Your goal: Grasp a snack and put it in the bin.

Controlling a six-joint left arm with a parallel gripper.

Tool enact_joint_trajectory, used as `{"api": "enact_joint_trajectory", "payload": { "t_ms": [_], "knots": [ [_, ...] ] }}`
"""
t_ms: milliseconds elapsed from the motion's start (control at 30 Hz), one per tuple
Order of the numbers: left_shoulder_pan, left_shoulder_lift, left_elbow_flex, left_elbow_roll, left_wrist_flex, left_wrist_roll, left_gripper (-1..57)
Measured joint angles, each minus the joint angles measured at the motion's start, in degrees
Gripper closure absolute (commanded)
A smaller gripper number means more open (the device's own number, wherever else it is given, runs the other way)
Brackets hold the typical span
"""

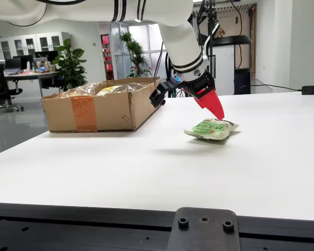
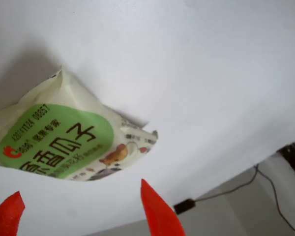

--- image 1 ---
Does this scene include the multicolour camera cable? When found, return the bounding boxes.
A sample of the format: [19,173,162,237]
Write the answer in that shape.
[153,41,164,92]

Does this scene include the brown cardboard box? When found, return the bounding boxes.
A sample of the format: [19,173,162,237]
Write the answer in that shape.
[42,76,163,133]

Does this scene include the black aluminium rail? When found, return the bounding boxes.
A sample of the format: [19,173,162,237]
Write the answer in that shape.
[0,202,314,251]

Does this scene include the white glass-door cabinet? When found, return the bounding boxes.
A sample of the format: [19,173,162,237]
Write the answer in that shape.
[0,31,70,62]

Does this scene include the black computer monitor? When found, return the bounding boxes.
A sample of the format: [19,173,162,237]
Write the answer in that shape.
[4,58,22,70]
[13,54,34,69]

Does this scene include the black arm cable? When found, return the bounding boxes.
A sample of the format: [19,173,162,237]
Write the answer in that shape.
[5,0,87,27]

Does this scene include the black adapter cable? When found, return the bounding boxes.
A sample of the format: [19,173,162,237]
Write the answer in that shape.
[240,84,303,92]

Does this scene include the dark blue bin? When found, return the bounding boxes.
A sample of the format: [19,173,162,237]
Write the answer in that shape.
[234,68,251,95]

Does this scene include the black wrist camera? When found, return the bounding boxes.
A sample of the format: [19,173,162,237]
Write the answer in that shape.
[149,78,184,108]

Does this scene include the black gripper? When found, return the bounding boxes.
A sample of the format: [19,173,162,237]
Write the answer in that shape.
[182,72,225,120]

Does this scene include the black hanging cable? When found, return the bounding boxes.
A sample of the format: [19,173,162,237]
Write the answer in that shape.
[230,0,243,70]

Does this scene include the black bolted mounting plate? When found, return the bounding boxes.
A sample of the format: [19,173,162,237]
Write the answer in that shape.
[166,207,242,251]

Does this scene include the black office chair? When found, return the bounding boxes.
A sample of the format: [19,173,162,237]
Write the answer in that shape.
[0,64,25,115]

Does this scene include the slender tall potted plant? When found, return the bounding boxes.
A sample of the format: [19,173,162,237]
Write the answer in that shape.
[119,31,152,78]

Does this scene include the grey office desk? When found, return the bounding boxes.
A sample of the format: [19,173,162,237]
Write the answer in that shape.
[4,70,62,99]

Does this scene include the yellow snack packet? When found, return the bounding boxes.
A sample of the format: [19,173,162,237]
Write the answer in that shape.
[96,85,124,97]

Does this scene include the red display shelf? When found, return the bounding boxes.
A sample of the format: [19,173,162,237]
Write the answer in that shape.
[100,34,114,81]

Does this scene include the broad-leaf potted plant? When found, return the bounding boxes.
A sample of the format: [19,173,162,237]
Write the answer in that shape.
[51,38,87,92]

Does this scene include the plastic-wrapped items in box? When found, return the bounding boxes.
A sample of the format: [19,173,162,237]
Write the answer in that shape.
[58,81,154,97]

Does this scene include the green snack packet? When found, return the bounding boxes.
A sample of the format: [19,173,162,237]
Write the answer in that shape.
[183,117,240,141]

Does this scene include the white kiosk with black top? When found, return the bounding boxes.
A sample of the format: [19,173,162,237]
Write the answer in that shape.
[211,35,253,95]

